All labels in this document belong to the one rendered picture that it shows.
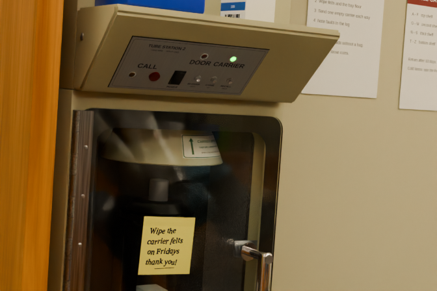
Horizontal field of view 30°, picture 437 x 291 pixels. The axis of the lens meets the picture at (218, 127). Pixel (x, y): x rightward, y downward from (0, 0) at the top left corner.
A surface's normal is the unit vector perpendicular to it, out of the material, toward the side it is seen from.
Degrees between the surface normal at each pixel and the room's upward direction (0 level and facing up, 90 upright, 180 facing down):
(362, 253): 90
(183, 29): 135
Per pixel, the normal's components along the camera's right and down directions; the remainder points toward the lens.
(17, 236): -0.85, -0.03
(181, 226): 0.52, 0.08
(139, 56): 0.32, 0.76
